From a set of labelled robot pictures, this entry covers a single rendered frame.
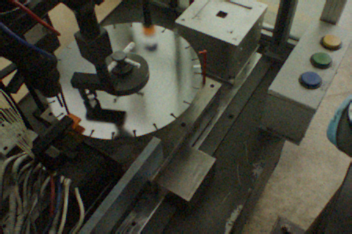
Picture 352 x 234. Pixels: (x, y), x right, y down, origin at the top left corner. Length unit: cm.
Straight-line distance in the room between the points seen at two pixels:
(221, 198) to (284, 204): 87
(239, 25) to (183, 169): 40
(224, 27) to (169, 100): 31
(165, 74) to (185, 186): 24
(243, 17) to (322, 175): 101
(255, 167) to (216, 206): 14
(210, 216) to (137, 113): 28
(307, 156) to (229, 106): 92
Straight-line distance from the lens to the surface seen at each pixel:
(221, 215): 81
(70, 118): 68
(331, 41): 94
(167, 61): 78
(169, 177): 76
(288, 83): 83
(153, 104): 71
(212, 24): 95
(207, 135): 89
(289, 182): 172
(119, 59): 72
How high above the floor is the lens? 150
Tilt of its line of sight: 54 degrees down
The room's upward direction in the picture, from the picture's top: 4 degrees counter-clockwise
